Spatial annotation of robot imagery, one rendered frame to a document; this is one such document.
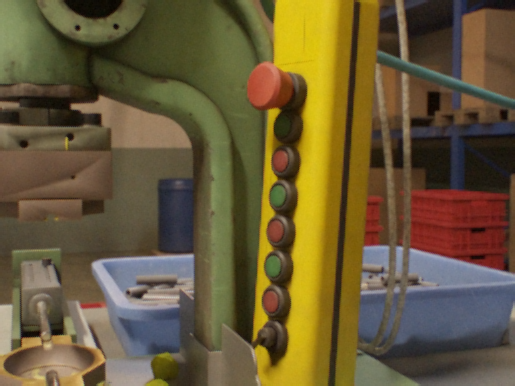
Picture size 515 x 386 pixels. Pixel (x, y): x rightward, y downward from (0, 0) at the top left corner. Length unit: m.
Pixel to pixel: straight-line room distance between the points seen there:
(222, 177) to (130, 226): 8.36
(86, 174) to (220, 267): 0.15
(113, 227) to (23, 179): 8.40
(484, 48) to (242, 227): 6.25
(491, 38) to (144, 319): 6.24
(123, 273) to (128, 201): 7.75
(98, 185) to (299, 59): 0.20
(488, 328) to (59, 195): 0.67
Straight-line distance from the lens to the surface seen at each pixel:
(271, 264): 0.60
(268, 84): 0.57
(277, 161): 0.59
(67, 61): 0.59
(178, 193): 7.53
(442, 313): 0.98
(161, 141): 8.99
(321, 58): 0.59
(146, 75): 0.60
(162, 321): 0.83
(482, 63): 6.83
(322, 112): 0.58
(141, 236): 9.00
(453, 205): 4.32
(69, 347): 0.69
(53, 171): 0.54
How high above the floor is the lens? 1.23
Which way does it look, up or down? 3 degrees down
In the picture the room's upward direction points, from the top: straight up
